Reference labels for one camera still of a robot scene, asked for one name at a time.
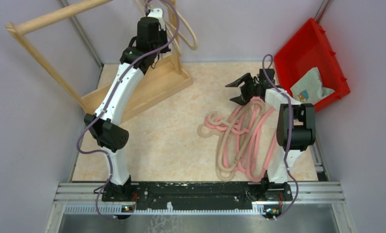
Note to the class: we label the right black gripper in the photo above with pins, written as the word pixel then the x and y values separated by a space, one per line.
pixel 243 98

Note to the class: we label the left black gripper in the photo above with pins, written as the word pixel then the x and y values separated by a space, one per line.
pixel 163 33

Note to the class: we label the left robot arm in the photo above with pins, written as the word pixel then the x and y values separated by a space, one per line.
pixel 104 123

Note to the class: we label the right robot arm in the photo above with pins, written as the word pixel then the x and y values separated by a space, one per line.
pixel 295 132

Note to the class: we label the pink hanger in pile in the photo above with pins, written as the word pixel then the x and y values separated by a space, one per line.
pixel 254 138

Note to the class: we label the beige hanger pile front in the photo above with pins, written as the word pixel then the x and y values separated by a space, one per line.
pixel 231 144

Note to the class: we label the printed cloth in bin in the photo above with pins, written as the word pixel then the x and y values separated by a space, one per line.
pixel 309 88

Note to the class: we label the red plastic bin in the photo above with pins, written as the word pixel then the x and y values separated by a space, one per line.
pixel 309 47

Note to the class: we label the black base bar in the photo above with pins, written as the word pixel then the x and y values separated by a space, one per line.
pixel 200 196

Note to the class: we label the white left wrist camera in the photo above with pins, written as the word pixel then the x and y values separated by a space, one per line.
pixel 158 13

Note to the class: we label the aluminium rail frame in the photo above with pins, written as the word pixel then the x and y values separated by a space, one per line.
pixel 319 208

